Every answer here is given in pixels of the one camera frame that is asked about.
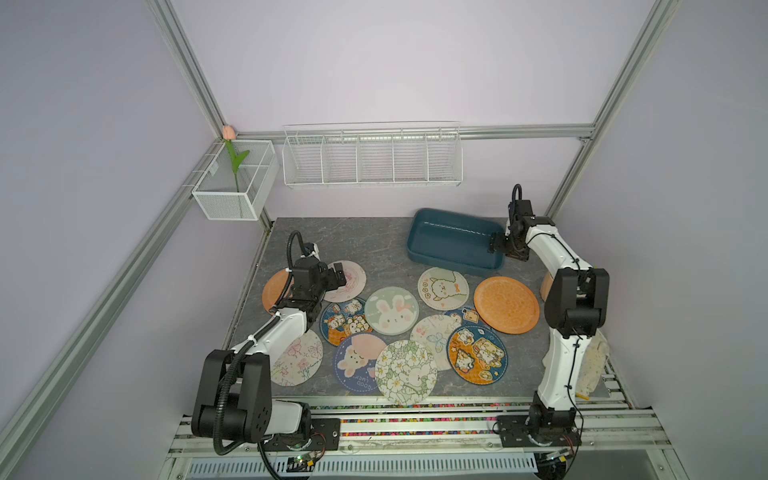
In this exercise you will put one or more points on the white butterfly coaster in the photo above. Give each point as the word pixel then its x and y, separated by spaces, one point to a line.
pixel 434 332

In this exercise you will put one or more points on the white pink floral coaster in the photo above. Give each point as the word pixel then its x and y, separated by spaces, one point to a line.
pixel 299 362

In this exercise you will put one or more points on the green potted plant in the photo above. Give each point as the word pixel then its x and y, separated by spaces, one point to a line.
pixel 545 286

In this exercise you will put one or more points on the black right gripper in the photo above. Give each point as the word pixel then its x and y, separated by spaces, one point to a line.
pixel 496 241

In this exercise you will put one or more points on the pink striped bunny coaster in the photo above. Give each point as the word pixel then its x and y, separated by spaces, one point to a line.
pixel 355 283

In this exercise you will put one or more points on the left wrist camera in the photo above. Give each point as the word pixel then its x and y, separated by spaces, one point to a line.
pixel 309 249

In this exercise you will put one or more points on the white flowers bunny coaster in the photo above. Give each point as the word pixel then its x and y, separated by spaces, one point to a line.
pixel 405 372

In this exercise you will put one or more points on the orange blue bears coaster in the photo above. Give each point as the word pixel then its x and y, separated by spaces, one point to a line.
pixel 477 355

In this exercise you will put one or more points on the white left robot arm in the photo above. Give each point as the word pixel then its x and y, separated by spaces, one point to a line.
pixel 234 403

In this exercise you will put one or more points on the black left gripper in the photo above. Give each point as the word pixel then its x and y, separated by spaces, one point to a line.
pixel 329 276

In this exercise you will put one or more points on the small blue coaster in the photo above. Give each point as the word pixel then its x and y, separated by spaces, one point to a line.
pixel 464 316

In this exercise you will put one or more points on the green bunny coaster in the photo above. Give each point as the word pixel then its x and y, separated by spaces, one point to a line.
pixel 391 311

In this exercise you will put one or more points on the pink artificial tulip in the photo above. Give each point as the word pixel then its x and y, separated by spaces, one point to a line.
pixel 237 158

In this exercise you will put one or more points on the white wire basket shelf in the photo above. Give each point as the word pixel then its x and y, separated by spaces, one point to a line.
pixel 373 154

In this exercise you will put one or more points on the purple pink bunny coaster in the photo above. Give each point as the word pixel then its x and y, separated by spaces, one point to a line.
pixel 355 362

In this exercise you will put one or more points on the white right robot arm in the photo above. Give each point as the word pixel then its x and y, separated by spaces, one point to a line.
pixel 575 308

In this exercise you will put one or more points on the white mesh box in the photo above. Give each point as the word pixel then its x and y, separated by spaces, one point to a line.
pixel 215 190

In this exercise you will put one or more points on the orange coaster right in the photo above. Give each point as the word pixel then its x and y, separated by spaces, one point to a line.
pixel 507 305

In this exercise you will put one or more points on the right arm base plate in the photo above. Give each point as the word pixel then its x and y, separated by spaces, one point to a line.
pixel 520 431

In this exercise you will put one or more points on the orange coaster left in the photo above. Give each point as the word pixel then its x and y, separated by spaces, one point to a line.
pixel 273 289

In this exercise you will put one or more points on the white sheep coaster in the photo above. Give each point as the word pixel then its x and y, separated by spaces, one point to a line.
pixel 442 289

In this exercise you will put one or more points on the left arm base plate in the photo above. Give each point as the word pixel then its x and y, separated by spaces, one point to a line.
pixel 322 434

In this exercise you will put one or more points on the teal plastic storage box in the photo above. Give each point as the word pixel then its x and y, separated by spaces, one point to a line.
pixel 454 241

